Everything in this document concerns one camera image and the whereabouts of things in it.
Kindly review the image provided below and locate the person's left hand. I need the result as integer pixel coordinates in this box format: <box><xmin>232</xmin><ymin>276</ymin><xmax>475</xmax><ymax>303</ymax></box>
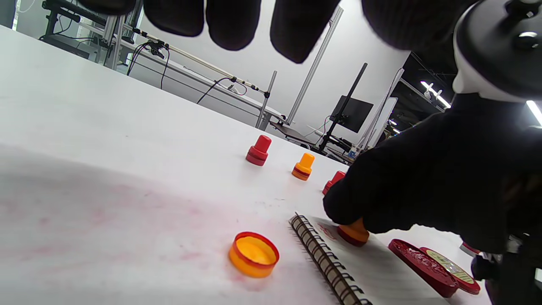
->
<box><xmin>78</xmin><ymin>0</ymin><xmax>481</xmax><ymax>64</ymax></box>

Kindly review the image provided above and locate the person's right hand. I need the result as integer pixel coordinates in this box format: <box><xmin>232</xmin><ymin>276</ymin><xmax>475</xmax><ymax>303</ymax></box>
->
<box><xmin>323</xmin><ymin>93</ymin><xmax>542</xmax><ymax>255</ymax></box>

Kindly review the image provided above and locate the red ink pad tin base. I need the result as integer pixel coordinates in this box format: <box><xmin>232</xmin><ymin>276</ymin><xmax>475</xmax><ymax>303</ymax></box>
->
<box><xmin>388</xmin><ymin>238</ymin><xmax>460</xmax><ymax>298</ymax></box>

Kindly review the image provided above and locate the red tin lid yellow label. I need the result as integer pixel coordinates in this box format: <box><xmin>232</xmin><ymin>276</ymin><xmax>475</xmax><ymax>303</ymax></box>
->
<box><xmin>419</xmin><ymin>247</ymin><xmax>481</xmax><ymax>296</ymax></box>

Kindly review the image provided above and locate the orange reward stamp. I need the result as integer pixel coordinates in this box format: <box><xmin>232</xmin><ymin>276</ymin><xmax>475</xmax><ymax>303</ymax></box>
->
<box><xmin>337</xmin><ymin>218</ymin><xmax>370</xmax><ymax>247</ymax></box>
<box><xmin>291</xmin><ymin>152</ymin><xmax>315</xmax><ymax>181</ymax></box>

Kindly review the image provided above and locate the red reward stamp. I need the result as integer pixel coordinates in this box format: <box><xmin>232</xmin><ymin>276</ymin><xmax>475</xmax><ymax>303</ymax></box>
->
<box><xmin>322</xmin><ymin>171</ymin><xmax>347</xmax><ymax>195</ymax></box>
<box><xmin>246</xmin><ymin>135</ymin><xmax>272</xmax><ymax>166</ymax></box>

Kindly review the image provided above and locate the white spiral lined notebook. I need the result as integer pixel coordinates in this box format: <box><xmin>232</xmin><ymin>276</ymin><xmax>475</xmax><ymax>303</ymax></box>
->
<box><xmin>289</xmin><ymin>212</ymin><xmax>492</xmax><ymax>305</ymax></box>

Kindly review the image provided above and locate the orange stamp cap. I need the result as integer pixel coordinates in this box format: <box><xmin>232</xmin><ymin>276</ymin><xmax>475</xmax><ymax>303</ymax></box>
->
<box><xmin>229</xmin><ymin>231</ymin><xmax>280</xmax><ymax>279</ymax></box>

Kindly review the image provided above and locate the tall aluminium pole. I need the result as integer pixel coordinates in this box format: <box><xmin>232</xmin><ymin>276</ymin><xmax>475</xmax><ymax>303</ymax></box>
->
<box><xmin>286</xmin><ymin>6</ymin><xmax>344</xmax><ymax>126</ymax></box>

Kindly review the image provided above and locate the thin grey metal pole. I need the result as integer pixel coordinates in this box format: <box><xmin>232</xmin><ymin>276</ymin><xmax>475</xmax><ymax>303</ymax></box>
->
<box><xmin>255</xmin><ymin>71</ymin><xmax>278</xmax><ymax>130</ymax></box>

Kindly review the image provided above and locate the black monitor on stand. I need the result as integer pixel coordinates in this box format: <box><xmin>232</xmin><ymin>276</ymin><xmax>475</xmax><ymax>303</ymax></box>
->
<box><xmin>318</xmin><ymin>63</ymin><xmax>368</xmax><ymax>154</ymax></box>

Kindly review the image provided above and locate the ceiling light strip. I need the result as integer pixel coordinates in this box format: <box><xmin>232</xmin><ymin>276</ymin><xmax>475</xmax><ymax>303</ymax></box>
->
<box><xmin>526</xmin><ymin>100</ymin><xmax>542</xmax><ymax>126</ymax></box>
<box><xmin>420</xmin><ymin>80</ymin><xmax>451</xmax><ymax>109</ymax></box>

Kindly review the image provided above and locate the long white table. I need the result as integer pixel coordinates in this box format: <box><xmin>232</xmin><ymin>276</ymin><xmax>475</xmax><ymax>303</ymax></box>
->
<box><xmin>78</xmin><ymin>21</ymin><xmax>288</xmax><ymax>132</ymax></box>

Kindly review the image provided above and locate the black flat monitor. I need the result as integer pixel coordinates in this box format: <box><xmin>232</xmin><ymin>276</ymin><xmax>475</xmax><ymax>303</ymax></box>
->
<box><xmin>330</xmin><ymin>95</ymin><xmax>374</xmax><ymax>133</ymax></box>

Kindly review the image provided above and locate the brown top side table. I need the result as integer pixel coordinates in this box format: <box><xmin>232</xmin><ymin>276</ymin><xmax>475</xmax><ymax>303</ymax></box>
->
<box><xmin>271</xmin><ymin>121</ymin><xmax>316</xmax><ymax>147</ymax></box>

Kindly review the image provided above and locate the dark grey right hand controller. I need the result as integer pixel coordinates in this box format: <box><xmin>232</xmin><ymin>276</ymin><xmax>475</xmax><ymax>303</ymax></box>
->
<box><xmin>452</xmin><ymin>0</ymin><xmax>542</xmax><ymax>102</ymax></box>

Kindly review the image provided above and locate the aluminium profile leg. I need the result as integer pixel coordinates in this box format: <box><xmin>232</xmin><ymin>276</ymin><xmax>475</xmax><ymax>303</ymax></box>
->
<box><xmin>104</xmin><ymin>15</ymin><xmax>127</xmax><ymax>70</ymax></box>

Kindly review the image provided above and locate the black wrist camera unit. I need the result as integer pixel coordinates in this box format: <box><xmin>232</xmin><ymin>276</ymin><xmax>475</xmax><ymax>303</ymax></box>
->
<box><xmin>470</xmin><ymin>235</ymin><xmax>542</xmax><ymax>305</ymax></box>

